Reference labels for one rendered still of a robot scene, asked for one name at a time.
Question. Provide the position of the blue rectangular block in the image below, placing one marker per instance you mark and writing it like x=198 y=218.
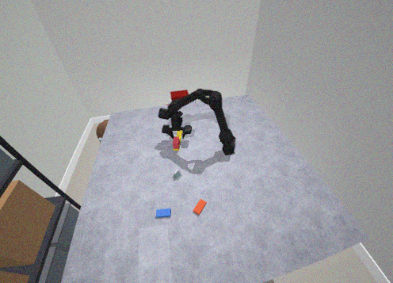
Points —
x=163 y=213

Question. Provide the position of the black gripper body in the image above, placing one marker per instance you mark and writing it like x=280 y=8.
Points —
x=176 y=127

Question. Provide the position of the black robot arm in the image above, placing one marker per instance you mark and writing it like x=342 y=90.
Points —
x=215 y=102

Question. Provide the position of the orange rectangular bar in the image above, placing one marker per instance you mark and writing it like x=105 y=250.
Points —
x=199 y=207

